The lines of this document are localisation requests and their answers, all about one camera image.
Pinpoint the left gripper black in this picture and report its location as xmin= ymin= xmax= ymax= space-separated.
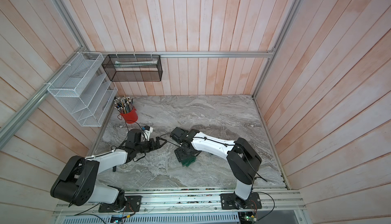
xmin=135 ymin=136 xmax=168 ymax=153

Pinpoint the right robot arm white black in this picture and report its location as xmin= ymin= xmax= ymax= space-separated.
xmin=170 ymin=127 xmax=262 ymax=210

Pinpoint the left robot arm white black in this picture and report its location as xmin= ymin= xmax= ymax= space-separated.
xmin=50 ymin=129 xmax=168 ymax=212

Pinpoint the red pencil cup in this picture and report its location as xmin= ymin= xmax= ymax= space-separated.
xmin=118 ymin=108 xmax=138 ymax=124

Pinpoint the pencils bundle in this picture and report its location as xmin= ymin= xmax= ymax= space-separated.
xmin=114 ymin=96 xmax=134 ymax=114

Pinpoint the black mesh basket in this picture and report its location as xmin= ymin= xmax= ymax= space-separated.
xmin=102 ymin=54 xmax=163 ymax=82

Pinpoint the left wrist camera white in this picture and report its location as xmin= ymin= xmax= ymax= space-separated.
xmin=142 ymin=126 xmax=153 ymax=141

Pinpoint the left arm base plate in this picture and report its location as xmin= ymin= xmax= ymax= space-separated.
xmin=98 ymin=195 xmax=142 ymax=213

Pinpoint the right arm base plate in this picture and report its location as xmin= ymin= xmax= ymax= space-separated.
xmin=220 ymin=192 xmax=262 ymax=210

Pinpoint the white wire mesh shelf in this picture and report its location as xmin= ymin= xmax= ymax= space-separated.
xmin=48 ymin=52 xmax=118 ymax=127

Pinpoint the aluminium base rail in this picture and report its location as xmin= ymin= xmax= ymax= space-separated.
xmin=51 ymin=188 xmax=306 ymax=217

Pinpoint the aluminium frame rail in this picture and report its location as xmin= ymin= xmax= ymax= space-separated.
xmin=86 ymin=51 xmax=274 ymax=58

